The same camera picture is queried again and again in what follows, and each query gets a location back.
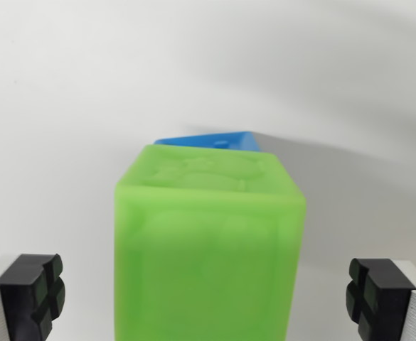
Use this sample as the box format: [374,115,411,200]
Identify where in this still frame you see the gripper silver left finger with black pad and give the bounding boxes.
[0,253,66,341]

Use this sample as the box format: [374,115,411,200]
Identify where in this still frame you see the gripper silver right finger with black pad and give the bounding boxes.
[345,257,416,341]

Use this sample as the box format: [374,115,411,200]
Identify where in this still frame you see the green embossed cube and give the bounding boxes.
[112,144,307,341]

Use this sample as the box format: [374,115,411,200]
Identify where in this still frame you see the blue embossed cube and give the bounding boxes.
[153,131,265,153]

